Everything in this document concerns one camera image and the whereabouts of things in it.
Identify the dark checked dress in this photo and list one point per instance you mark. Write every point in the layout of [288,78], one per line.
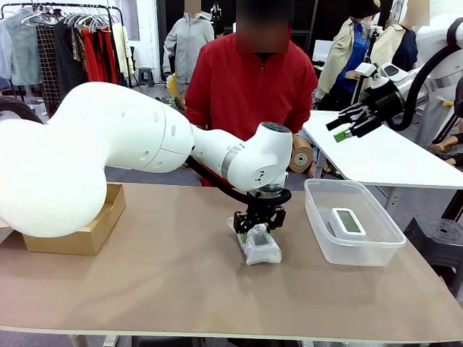
[47,65]

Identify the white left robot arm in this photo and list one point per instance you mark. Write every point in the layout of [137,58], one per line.
[108,130]

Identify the person in grey hoodie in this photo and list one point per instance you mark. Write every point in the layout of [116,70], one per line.
[188,36]

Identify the black plastic stool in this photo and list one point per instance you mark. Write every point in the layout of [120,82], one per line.
[441,238]

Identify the black tripod stand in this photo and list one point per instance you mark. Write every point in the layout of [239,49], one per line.
[370,39]

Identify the brown mannequin torso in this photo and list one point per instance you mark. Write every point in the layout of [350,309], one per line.
[302,159]

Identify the red hanging dress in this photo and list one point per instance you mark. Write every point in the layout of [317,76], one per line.
[99,58]

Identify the light blue fleece jacket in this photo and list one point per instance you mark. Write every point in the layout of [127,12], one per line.
[21,50]

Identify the person in red jacket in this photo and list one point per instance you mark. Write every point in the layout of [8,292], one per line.
[246,90]

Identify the white work table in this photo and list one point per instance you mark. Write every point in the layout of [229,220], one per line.
[390,166]

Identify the black hanging garment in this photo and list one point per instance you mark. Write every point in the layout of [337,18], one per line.
[68,61]

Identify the mannequin beige coat blue shirt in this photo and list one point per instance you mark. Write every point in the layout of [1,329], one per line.
[356,50]

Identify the clear plastic container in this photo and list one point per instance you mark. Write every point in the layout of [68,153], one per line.
[361,256]

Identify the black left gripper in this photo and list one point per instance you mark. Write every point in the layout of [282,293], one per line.
[262,209]

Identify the cream hanging garment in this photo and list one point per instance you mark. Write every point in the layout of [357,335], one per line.
[117,47]

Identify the brown cardboard box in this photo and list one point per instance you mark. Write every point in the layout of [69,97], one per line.
[72,244]

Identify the black hat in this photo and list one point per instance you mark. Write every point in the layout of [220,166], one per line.
[363,7]

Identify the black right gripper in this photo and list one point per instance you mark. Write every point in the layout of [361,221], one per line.
[385,105]

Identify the bubble-wrapped clock with dark face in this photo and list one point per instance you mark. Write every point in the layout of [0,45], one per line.
[262,253]

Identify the white monitor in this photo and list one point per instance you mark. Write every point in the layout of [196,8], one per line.
[322,50]

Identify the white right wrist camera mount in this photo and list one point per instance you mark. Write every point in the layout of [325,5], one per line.
[366,69]

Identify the grey plastic stool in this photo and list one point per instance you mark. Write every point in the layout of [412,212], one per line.
[145,76]

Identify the white unwrapped digital clock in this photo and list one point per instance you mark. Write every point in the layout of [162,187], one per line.
[349,224]

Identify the mannequin beige coat navy top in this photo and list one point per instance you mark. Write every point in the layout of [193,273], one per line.
[405,47]

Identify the lying bare mannequin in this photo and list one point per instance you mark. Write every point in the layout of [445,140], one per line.
[443,146]

